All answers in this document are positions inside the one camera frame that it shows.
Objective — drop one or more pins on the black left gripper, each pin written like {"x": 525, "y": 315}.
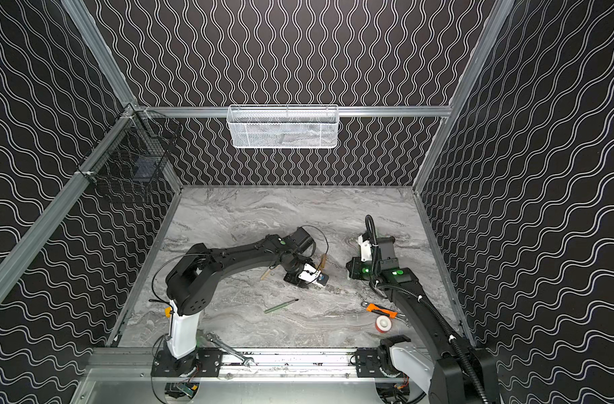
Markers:
{"x": 297, "y": 275}

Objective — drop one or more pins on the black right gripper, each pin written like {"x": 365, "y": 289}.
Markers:
{"x": 357, "y": 265}

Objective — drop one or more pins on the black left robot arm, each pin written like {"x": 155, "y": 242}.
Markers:
{"x": 192, "y": 282}

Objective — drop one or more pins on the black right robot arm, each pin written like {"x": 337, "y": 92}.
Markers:
{"x": 452, "y": 370}

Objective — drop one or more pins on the red white tape roll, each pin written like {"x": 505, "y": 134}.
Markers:
{"x": 383, "y": 324}

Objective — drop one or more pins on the silver wrench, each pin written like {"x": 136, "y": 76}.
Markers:
{"x": 217, "y": 341}

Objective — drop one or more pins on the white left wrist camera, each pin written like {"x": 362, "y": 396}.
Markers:
{"x": 312, "y": 275}

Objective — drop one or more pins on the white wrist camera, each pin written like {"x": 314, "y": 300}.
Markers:
{"x": 312, "y": 275}
{"x": 365, "y": 248}

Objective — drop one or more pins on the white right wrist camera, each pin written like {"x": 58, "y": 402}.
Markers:
{"x": 365, "y": 248}

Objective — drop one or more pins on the orange handled utility knife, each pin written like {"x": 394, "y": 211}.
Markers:
{"x": 379, "y": 310}

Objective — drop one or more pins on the white wire mesh basket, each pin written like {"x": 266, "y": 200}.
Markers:
{"x": 283, "y": 126}

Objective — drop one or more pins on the black wire basket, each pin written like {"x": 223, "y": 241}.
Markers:
{"x": 137, "y": 165}

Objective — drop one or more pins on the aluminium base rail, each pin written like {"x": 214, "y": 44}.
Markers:
{"x": 269, "y": 364}

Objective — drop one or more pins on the aluminium corner frame post right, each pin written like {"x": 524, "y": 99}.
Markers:
{"x": 491, "y": 29}

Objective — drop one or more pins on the aluminium corner frame post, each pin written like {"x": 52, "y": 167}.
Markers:
{"x": 491, "y": 29}
{"x": 93, "y": 39}

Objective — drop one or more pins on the aluminium corner frame post left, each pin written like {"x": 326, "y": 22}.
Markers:
{"x": 93, "y": 39}

